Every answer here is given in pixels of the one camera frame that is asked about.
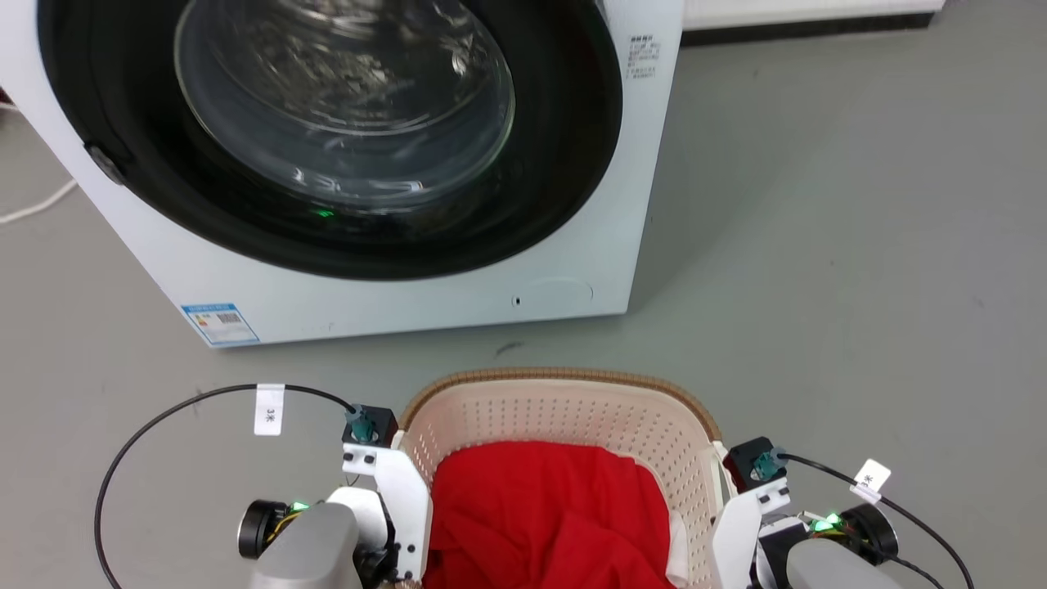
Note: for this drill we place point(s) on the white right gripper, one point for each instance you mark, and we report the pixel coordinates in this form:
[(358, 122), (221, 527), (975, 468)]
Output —
[(734, 540)]

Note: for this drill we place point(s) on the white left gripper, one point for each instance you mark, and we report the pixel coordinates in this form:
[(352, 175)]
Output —
[(405, 499)]

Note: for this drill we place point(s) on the cream perforated laundry basket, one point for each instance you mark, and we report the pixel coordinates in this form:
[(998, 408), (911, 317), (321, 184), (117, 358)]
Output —
[(564, 413)]

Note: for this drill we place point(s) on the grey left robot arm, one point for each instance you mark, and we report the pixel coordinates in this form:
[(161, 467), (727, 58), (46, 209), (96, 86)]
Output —
[(311, 544)]

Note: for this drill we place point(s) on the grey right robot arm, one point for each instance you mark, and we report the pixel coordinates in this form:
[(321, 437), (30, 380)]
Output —
[(826, 564)]

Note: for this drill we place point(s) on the white cloth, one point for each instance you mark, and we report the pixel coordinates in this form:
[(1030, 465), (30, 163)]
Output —
[(678, 552)]

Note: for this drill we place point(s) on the red garment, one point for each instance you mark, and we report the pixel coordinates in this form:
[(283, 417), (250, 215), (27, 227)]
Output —
[(540, 515)]

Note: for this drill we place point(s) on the blue energy label sticker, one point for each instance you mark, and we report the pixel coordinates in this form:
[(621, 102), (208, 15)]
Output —
[(219, 324)]

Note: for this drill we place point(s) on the white front-load washing machine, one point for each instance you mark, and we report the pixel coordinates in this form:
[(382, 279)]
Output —
[(622, 204)]

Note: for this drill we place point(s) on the black round washer door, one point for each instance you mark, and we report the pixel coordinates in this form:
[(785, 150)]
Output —
[(343, 123)]

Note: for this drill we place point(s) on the small printed text sticker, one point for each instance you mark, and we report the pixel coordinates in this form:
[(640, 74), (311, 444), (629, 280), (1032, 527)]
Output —
[(642, 56)]

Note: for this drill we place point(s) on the white ledge with black base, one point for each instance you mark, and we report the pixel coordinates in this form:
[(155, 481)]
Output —
[(810, 15)]

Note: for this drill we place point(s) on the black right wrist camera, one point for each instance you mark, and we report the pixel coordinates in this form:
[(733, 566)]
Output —
[(757, 462)]

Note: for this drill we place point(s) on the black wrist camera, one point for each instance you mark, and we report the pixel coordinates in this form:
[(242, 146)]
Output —
[(757, 462), (372, 424)]

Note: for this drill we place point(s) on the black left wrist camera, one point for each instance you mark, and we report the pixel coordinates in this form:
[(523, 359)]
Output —
[(372, 424)]

